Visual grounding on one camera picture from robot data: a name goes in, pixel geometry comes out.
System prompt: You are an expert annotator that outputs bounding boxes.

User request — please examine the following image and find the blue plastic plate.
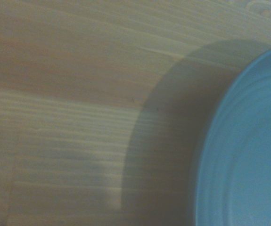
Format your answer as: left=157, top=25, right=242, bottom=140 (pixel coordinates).
left=190, top=44, right=271, bottom=226

